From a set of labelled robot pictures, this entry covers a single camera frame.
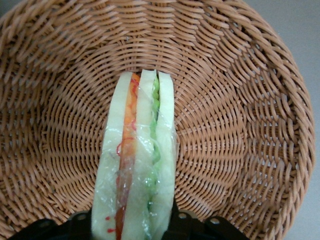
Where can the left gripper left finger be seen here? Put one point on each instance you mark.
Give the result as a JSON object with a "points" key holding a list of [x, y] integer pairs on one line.
{"points": [[57, 231]]}

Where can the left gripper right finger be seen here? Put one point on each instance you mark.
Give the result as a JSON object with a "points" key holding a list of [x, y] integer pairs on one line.
{"points": [[205, 230]]}

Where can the triangle sandwich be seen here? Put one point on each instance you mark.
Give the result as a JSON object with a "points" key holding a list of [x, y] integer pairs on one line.
{"points": [[140, 140]]}

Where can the round brown wicker basket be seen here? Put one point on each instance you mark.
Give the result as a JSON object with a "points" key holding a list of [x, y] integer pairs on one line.
{"points": [[237, 125]]}

